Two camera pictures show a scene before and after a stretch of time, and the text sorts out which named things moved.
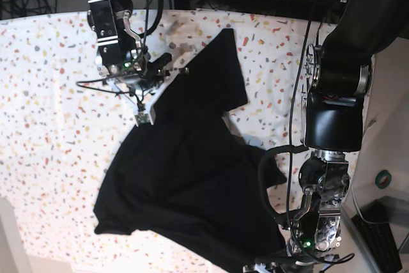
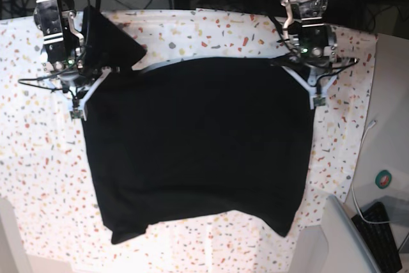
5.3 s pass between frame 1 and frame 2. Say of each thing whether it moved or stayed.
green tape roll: stayed
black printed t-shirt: moved
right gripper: moved
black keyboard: stayed
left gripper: moved
